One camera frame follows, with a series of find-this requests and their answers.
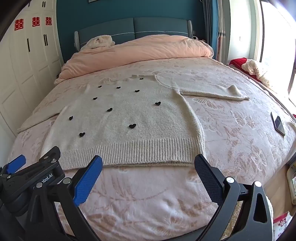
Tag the framed wall picture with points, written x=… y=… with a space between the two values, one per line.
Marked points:
x=94 y=1

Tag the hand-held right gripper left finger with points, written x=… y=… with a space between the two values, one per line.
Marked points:
x=89 y=180

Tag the pink butterfly printed blanket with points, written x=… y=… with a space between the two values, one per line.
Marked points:
x=231 y=139

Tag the blue padded headboard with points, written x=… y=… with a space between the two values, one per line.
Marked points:
x=150 y=26

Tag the small black white toy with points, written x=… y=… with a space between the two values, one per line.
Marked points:
x=195 y=37

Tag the red cushion by window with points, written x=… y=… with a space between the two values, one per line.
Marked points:
x=235 y=62

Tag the red paper decal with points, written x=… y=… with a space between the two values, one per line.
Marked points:
x=35 y=21
x=18 y=24
x=48 y=20

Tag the cream knitted blanket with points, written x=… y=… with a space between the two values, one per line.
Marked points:
x=256 y=69

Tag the pink duvet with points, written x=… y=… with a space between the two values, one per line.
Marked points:
x=138 y=53

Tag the white wardrobe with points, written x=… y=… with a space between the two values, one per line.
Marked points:
x=30 y=69

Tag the black smartphone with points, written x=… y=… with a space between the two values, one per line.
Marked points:
x=278 y=124

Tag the crumpled cream cloth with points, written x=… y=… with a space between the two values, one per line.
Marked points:
x=101 y=41

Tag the red floral cloth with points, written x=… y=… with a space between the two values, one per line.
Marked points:
x=282 y=223

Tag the cream sweater with black hearts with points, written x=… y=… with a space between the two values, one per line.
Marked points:
x=129 y=111

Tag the dark curtain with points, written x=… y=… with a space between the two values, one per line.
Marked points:
x=215 y=27

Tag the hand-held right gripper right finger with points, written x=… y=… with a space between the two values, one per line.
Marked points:
x=208 y=178

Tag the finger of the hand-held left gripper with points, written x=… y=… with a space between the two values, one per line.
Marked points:
x=16 y=162
x=49 y=158

